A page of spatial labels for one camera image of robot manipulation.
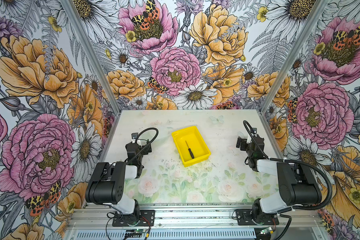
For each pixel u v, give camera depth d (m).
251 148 0.77
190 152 0.97
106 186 0.45
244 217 0.74
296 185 0.46
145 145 0.72
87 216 0.80
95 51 0.89
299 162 0.50
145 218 0.73
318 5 0.71
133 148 0.73
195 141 1.03
